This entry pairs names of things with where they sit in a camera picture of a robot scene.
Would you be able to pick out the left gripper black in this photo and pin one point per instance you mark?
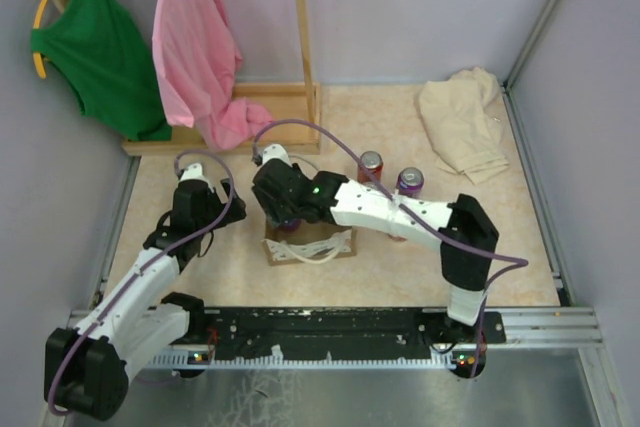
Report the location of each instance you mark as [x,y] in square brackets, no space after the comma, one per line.
[234,213]

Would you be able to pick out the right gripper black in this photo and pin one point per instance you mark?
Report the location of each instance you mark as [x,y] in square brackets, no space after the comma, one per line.
[275,215]

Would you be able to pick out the purple can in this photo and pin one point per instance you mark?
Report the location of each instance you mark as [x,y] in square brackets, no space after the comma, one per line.
[290,226]
[410,182]

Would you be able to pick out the red can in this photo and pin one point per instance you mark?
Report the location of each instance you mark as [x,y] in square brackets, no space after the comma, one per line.
[371,162]
[398,238]

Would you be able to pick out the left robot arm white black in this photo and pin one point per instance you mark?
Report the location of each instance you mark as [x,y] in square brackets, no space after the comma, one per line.
[90,366]

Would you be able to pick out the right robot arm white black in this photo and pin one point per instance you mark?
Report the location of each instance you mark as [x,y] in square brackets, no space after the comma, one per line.
[460,231]

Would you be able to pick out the wooden clothes rack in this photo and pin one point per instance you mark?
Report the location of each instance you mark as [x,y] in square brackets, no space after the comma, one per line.
[297,101]

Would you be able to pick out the pink t-shirt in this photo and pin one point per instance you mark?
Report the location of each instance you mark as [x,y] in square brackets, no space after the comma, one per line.
[196,60]

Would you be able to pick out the green tank top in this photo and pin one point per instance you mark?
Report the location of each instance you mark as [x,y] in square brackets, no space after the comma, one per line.
[97,48]

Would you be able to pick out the beige folded cloth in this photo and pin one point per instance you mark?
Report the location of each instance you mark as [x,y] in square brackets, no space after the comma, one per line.
[464,137]

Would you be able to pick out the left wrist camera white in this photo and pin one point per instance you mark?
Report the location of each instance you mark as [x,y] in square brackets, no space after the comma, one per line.
[194,171]

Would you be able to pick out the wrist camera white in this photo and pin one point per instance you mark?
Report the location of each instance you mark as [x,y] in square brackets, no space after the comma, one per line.
[271,152]
[194,171]

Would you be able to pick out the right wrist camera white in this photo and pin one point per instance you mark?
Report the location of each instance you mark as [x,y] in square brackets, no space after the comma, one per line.
[271,152]

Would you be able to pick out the canvas bag with white handles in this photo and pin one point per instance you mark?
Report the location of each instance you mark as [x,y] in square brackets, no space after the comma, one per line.
[312,244]

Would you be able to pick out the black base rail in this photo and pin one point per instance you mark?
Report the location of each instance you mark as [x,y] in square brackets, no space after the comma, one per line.
[341,334]

